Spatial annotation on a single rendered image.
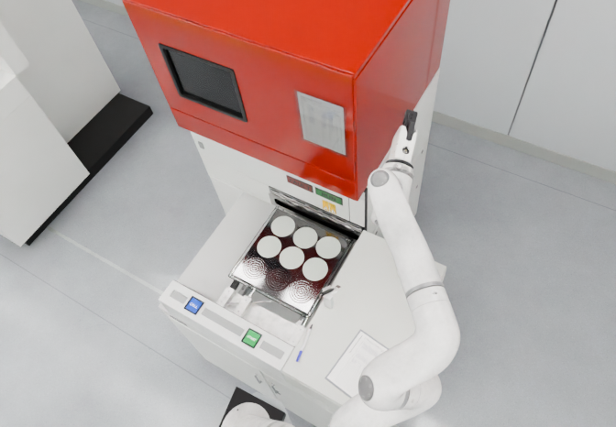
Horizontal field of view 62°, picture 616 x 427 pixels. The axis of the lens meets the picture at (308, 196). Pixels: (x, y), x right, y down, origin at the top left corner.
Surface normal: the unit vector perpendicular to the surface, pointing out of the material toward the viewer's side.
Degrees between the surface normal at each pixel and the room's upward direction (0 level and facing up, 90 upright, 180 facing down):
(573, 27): 90
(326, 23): 0
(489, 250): 0
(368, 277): 0
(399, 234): 52
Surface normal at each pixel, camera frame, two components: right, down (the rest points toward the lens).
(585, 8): -0.50, 0.75
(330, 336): -0.09, -0.55
